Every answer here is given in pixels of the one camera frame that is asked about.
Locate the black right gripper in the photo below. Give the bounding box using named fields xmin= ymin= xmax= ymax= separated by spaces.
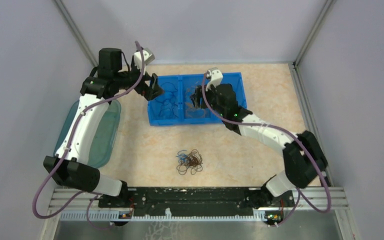
xmin=189 ymin=80 xmax=226 ymax=117

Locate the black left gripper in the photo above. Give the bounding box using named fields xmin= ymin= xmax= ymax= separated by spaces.
xmin=114 ymin=58 xmax=165 ymax=101

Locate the yellow wire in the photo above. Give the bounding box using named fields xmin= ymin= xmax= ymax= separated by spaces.
xmin=184 ymin=84 xmax=201 ymax=109
xmin=183 ymin=102 xmax=211 ymax=119

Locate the brown wire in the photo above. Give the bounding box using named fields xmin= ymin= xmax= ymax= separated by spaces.
xmin=176 ymin=149 xmax=204 ymax=176

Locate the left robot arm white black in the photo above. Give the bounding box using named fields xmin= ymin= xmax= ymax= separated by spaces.
xmin=43 ymin=46 xmax=164 ymax=207

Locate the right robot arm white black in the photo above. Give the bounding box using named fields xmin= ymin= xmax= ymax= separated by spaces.
xmin=190 ymin=83 xmax=328 ymax=206

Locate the blue plastic divided bin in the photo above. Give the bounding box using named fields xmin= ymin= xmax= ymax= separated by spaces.
xmin=146 ymin=72 xmax=248 ymax=127

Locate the teal translucent plastic basin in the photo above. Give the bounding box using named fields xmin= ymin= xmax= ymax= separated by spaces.
xmin=53 ymin=100 xmax=122 ymax=169

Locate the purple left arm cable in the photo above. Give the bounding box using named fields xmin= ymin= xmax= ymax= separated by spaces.
xmin=32 ymin=41 xmax=146 ymax=231

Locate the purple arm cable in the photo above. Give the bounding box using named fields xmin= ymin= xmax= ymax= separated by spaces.
xmin=32 ymin=41 xmax=146 ymax=231
xmin=201 ymin=73 xmax=333 ymax=228

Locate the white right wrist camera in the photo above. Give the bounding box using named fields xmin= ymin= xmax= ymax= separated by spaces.
xmin=205 ymin=67 xmax=223 ymax=91

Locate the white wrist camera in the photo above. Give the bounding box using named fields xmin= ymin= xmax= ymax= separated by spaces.
xmin=205 ymin=67 xmax=223 ymax=91
xmin=132 ymin=48 xmax=155 ymax=70

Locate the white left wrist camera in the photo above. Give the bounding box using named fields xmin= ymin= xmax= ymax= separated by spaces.
xmin=132 ymin=48 xmax=155 ymax=70

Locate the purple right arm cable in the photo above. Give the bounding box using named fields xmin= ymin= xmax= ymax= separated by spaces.
xmin=201 ymin=73 xmax=333 ymax=228

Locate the aluminium frame post left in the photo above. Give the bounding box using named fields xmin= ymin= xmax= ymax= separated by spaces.
xmin=52 ymin=0 xmax=98 ymax=67

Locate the aluminium frame post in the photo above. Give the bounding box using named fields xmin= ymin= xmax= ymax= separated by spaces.
xmin=52 ymin=0 xmax=98 ymax=67
xmin=293 ymin=0 xmax=337 ymax=68

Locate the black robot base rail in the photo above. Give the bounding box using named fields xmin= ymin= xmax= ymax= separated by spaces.
xmin=49 ymin=187 xmax=349 ymax=222

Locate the aluminium frame post right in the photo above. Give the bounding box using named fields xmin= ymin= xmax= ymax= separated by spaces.
xmin=293 ymin=0 xmax=337 ymax=68

